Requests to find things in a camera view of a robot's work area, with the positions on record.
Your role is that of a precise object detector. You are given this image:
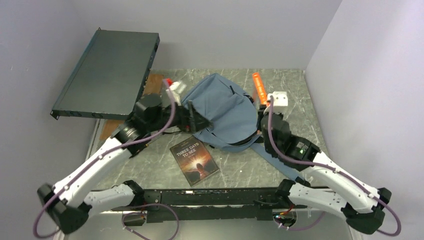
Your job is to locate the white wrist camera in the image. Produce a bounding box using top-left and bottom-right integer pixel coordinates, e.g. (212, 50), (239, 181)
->
(266, 91), (289, 107)
(163, 78), (187, 98)

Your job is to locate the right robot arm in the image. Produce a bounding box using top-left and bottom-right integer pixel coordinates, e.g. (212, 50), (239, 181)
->
(258, 105), (392, 235)

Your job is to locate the dark cover book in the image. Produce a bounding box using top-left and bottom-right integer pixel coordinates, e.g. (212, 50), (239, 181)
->
(169, 136), (220, 187)

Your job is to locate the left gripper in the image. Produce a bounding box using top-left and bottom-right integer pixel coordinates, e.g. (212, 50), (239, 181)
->
(148, 98), (214, 134)

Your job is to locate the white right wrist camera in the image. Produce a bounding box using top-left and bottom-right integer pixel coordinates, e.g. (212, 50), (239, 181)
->
(266, 91), (289, 107)

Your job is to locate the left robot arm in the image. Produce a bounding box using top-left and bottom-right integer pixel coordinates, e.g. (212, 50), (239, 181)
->
(37, 93), (211, 234)

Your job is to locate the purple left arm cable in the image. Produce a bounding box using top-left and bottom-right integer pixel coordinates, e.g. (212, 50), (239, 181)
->
(33, 79), (180, 240)

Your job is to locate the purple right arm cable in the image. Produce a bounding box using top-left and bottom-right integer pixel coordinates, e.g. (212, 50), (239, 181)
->
(266, 96), (402, 238)

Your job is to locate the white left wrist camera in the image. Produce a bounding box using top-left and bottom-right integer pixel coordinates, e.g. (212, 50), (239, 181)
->
(163, 78), (187, 98)

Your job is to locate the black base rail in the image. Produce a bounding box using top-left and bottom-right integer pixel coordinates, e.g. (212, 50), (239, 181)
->
(110, 187), (309, 223)

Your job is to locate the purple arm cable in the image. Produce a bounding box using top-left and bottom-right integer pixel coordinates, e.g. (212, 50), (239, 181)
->
(33, 79), (180, 240)
(266, 96), (402, 238)

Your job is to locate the brown wooden board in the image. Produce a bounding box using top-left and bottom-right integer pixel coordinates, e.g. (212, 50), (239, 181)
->
(98, 73), (164, 141)

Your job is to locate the blue backpack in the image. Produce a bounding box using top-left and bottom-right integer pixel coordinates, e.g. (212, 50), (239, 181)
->
(181, 73), (304, 181)

